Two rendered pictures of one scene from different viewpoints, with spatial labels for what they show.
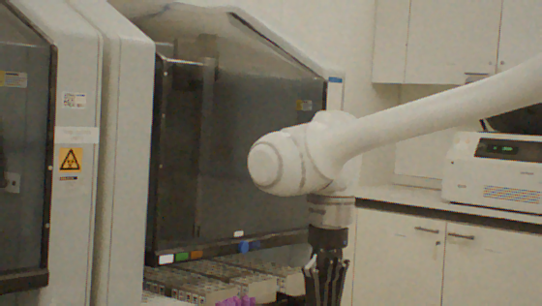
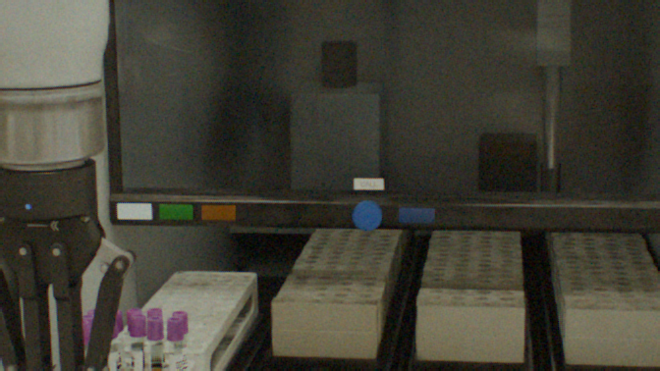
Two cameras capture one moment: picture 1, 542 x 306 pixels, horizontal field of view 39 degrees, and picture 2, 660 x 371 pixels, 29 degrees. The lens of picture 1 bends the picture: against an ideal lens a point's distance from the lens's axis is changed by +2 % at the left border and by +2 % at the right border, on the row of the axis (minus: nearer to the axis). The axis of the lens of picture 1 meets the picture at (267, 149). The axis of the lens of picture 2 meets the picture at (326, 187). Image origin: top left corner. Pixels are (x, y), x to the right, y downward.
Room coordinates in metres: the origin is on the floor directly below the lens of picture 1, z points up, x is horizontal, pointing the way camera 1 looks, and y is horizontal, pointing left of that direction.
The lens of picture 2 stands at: (1.09, -1.01, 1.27)
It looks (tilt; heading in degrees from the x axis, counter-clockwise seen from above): 12 degrees down; 59
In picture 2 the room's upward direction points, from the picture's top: 1 degrees counter-clockwise
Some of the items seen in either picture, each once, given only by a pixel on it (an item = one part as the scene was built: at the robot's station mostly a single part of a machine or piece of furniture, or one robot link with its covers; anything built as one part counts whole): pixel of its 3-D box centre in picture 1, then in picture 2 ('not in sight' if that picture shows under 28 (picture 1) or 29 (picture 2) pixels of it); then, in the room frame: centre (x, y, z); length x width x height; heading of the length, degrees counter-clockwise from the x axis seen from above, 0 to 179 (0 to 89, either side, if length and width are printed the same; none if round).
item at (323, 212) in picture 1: (329, 210); (41, 124); (1.39, -0.12, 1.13); 0.09 x 0.09 x 0.06
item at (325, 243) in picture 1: (327, 249); (47, 222); (1.39, -0.12, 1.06); 0.08 x 0.07 x 0.09; 141
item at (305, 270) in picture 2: (178, 290); (341, 292); (1.85, 0.20, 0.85); 0.12 x 0.02 x 0.06; 141
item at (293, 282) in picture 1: (295, 283); (619, 335); (2.00, -0.10, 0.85); 0.12 x 0.02 x 0.06; 140
